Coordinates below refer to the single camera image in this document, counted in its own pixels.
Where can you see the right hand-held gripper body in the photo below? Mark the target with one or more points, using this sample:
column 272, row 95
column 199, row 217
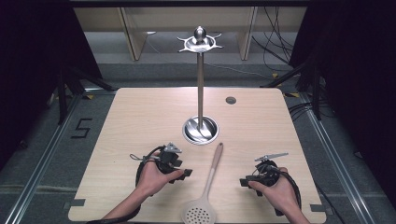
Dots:
column 267, row 174

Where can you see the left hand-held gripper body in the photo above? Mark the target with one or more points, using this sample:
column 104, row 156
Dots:
column 166, row 160

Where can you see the beige slotted skimmer spoon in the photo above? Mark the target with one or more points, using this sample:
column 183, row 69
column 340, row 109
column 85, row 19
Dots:
column 212, row 174

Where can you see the metal utensil rack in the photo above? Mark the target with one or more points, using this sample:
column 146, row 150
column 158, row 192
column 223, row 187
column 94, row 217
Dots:
column 200, row 93

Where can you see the person's right hand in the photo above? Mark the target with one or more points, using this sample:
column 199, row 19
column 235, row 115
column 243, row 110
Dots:
column 281, row 194

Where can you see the person's left hand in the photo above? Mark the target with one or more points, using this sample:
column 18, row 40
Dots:
column 151, row 179

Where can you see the black metal stand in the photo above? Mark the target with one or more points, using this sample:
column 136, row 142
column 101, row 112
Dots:
column 62, row 99
column 316, row 93

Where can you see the light wooden shelf unit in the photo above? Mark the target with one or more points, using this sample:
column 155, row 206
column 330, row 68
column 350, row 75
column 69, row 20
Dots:
column 134, row 40

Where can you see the dark curtain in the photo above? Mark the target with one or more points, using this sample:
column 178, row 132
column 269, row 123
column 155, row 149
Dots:
column 31, row 62
column 358, row 77

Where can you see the metal floor rail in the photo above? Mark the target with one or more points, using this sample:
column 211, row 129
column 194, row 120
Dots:
column 40, row 168
column 337, row 161

